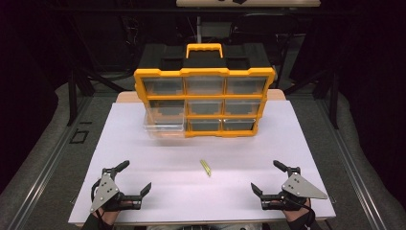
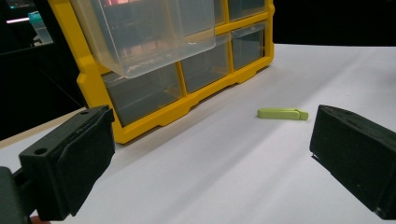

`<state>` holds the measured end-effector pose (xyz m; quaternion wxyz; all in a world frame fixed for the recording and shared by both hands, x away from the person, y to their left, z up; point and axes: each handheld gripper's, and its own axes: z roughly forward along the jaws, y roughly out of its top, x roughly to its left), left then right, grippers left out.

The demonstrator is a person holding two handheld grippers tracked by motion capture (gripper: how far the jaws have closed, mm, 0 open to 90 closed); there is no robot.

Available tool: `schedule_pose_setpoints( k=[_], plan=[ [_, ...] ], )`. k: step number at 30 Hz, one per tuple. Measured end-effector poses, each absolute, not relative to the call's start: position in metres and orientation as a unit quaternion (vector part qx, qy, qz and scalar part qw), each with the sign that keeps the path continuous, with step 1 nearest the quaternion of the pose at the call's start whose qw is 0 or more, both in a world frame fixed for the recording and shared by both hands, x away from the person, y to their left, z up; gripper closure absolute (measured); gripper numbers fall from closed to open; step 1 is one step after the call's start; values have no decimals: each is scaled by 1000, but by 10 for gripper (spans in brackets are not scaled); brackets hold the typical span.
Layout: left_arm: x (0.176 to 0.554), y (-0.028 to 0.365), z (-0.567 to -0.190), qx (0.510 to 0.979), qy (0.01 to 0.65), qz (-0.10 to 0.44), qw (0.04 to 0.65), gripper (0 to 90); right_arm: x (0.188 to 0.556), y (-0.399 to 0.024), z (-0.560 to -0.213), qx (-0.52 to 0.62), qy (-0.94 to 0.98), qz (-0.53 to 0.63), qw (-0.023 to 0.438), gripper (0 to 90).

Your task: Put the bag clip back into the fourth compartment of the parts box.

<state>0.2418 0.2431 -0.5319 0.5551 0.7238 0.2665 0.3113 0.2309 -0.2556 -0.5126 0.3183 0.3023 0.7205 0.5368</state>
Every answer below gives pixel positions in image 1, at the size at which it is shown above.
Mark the person's left hand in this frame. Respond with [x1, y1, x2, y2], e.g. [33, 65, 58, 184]
[96, 200, 134, 226]

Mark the yellow and black organizer box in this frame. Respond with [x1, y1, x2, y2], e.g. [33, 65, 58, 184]
[133, 42, 277, 139]

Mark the thin yellow stick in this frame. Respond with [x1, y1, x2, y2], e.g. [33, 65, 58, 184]
[199, 159, 213, 177]

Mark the white table sheet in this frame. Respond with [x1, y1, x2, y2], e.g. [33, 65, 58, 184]
[67, 99, 337, 226]

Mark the white pole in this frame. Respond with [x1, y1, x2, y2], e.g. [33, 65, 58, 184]
[196, 14, 203, 44]

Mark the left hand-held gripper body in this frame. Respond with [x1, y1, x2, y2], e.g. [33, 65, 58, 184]
[90, 166, 143, 214]

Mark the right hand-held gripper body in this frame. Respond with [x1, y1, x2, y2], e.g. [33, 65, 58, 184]
[259, 166, 329, 212]

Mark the person's right hand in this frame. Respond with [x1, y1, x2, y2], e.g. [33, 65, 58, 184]
[271, 197, 312, 223]

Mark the clear plastic drawer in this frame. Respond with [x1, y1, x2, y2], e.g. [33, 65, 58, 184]
[143, 100, 187, 139]

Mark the black metal stand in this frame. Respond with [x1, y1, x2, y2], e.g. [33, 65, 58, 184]
[66, 66, 129, 127]
[282, 67, 340, 130]

